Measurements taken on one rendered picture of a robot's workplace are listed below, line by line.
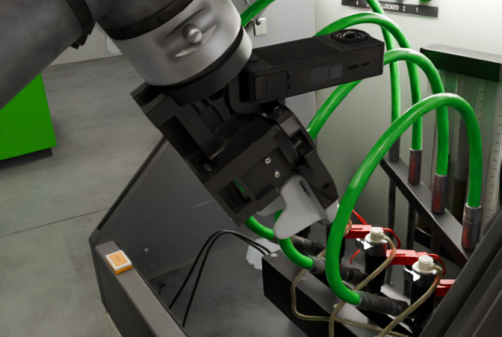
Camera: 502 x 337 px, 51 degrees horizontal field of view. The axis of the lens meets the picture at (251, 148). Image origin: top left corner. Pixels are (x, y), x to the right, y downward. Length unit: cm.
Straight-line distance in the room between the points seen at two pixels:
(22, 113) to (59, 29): 373
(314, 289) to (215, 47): 57
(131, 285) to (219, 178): 59
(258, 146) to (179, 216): 75
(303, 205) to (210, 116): 12
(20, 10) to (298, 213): 26
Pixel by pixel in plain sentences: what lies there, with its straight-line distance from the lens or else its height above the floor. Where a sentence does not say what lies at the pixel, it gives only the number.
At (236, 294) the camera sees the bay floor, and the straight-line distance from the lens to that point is 107.
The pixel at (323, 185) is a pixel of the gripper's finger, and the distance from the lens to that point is 41.
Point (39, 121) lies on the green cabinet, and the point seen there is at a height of 29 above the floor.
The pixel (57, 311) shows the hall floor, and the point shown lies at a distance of 254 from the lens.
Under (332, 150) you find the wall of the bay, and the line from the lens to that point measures 120.
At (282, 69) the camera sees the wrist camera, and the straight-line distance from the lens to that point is 36.
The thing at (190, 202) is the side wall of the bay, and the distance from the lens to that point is 110.
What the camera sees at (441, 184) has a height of 115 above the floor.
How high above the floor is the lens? 149
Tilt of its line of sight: 23 degrees down
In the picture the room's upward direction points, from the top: 4 degrees counter-clockwise
